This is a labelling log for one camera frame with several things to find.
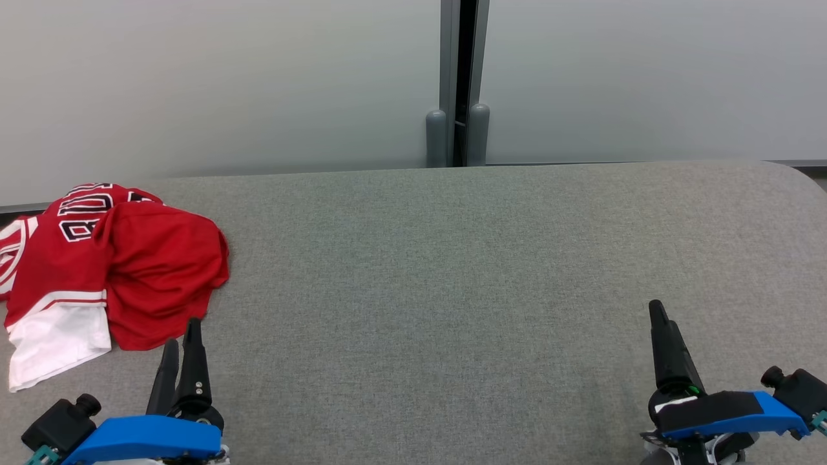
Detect left gripper with blue band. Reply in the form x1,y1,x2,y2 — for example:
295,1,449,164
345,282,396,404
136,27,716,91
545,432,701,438
61,317,230,465

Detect right gripper with blue band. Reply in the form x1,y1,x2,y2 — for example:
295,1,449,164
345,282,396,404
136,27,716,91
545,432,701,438
640,300,811,465

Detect red shorts with white stripe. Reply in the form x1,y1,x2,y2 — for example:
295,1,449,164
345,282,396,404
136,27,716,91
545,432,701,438
92,201,230,351

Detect red shirt with white sleeves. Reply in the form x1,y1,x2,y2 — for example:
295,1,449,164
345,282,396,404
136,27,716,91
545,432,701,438
0,183,165,393

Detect grey fabric sofa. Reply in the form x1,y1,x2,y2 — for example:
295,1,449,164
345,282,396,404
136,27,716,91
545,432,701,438
0,160,827,465

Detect white partition panel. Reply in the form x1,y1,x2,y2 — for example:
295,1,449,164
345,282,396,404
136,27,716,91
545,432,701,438
481,0,827,169
0,0,443,214

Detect grey partition post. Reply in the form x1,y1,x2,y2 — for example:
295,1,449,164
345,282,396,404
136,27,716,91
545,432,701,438
466,0,490,167
425,0,461,169

